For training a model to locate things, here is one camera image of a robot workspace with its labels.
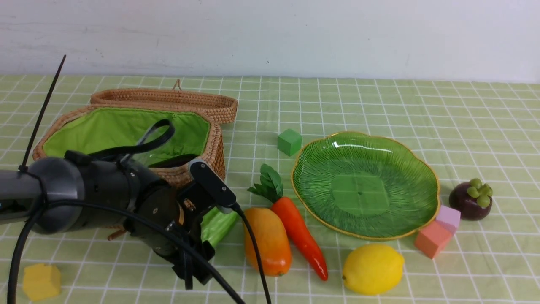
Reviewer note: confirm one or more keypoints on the yellow lemon toy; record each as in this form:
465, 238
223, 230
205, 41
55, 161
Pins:
373, 269

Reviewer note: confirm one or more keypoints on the black cable tie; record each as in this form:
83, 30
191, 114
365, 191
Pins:
23, 166

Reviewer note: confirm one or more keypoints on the pink foam cube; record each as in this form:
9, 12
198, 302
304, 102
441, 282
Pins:
432, 239

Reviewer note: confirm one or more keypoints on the orange carrot toy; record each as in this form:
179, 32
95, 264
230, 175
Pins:
271, 187

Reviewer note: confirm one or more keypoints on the lilac foam cube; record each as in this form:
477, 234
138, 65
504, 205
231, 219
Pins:
449, 218

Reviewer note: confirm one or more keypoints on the yellow foam block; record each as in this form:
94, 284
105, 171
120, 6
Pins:
41, 281

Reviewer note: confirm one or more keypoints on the woven wicker basket lid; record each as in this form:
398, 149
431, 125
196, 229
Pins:
219, 108

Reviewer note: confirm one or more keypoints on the green bitter gourd toy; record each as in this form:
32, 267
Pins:
216, 225

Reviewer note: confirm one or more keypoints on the green foam cube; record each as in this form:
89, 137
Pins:
289, 142

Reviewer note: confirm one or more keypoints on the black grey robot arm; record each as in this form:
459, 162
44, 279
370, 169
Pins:
79, 192

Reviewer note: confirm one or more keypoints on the purple eggplant toy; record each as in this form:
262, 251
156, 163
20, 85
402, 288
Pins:
176, 161

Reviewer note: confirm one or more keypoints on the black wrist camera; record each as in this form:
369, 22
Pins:
223, 197

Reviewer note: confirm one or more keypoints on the dark purple mangosteen toy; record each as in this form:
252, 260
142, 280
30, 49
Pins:
473, 199

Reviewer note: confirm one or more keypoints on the woven wicker basket green lining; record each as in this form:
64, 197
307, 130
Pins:
95, 128

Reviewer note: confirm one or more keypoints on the green glass leaf plate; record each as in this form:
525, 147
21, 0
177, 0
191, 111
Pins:
369, 187

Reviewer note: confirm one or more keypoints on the orange mango toy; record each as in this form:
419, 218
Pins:
273, 243

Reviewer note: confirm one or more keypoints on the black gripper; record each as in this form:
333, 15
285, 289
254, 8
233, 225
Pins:
160, 207

